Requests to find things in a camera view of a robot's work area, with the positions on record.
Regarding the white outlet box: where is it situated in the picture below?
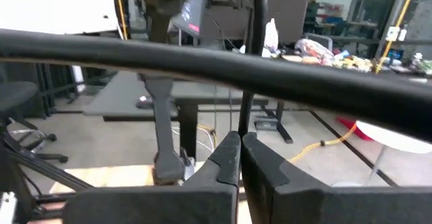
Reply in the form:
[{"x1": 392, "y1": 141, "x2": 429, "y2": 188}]
[{"x1": 385, "y1": 26, "x2": 401, "y2": 43}]

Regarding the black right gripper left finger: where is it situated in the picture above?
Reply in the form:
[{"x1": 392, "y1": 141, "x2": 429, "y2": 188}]
[{"x1": 63, "y1": 132, "x2": 242, "y2": 224}]

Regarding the whiteboard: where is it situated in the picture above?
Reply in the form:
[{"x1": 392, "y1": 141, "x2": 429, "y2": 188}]
[{"x1": 0, "y1": 0, "x2": 119, "y2": 35}]

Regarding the red bucket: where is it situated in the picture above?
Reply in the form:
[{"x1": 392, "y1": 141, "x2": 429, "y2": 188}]
[{"x1": 337, "y1": 116, "x2": 372, "y2": 141}]

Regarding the black metal table frame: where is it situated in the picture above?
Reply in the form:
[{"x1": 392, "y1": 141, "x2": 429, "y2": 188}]
[{"x1": 0, "y1": 129, "x2": 95, "y2": 224}]

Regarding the black office chair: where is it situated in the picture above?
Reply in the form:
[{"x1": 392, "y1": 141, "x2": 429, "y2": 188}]
[{"x1": 0, "y1": 80, "x2": 68, "y2": 164}]

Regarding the black computer monitor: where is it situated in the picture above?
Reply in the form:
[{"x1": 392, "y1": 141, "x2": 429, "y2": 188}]
[{"x1": 167, "y1": 0, "x2": 207, "y2": 38}]

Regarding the grey partition panel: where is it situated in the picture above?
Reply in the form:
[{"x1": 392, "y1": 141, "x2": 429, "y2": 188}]
[{"x1": 207, "y1": 0, "x2": 311, "y2": 49}]

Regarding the black metal railing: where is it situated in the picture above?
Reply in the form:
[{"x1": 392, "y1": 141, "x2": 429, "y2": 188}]
[{"x1": 35, "y1": 63, "x2": 117, "y2": 117}]

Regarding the black T-foot desk leg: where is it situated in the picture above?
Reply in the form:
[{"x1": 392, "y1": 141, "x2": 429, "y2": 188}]
[{"x1": 254, "y1": 99, "x2": 294, "y2": 144}]

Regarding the computer mouse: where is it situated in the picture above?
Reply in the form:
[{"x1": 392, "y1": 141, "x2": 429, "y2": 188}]
[{"x1": 136, "y1": 94, "x2": 155, "y2": 110}]

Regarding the colourful snack bag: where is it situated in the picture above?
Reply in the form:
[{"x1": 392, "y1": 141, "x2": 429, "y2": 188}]
[{"x1": 294, "y1": 38, "x2": 335, "y2": 65}]

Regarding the grey desk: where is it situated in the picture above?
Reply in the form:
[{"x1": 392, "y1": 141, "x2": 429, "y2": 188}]
[{"x1": 82, "y1": 70, "x2": 271, "y2": 160}]

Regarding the yellow cable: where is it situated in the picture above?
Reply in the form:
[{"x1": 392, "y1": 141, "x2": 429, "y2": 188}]
[
  {"x1": 286, "y1": 0, "x2": 419, "y2": 164},
  {"x1": 115, "y1": 0, "x2": 130, "y2": 41}
]

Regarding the black cord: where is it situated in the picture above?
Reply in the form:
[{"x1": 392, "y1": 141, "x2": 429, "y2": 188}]
[{"x1": 0, "y1": 0, "x2": 432, "y2": 143}]

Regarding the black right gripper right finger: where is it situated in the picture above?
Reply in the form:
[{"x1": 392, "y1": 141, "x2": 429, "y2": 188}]
[{"x1": 242, "y1": 132, "x2": 432, "y2": 224}]

